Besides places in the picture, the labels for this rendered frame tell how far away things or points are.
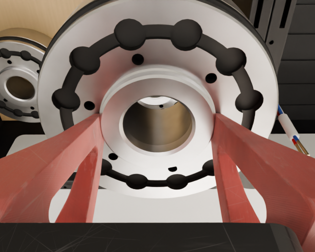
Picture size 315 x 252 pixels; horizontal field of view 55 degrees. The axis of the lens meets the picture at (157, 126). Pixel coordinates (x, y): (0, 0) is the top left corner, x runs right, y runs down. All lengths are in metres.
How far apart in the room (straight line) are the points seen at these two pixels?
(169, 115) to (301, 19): 0.23
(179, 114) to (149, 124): 0.02
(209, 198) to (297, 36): 0.47
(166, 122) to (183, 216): 0.64
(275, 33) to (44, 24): 0.23
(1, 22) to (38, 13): 0.04
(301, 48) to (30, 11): 0.29
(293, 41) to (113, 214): 0.58
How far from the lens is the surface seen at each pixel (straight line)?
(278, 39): 0.24
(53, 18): 0.35
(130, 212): 0.78
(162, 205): 0.75
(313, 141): 0.40
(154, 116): 0.16
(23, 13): 0.35
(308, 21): 0.36
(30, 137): 0.40
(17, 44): 0.33
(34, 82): 0.34
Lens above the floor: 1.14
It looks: 51 degrees down
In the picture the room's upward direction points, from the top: 179 degrees counter-clockwise
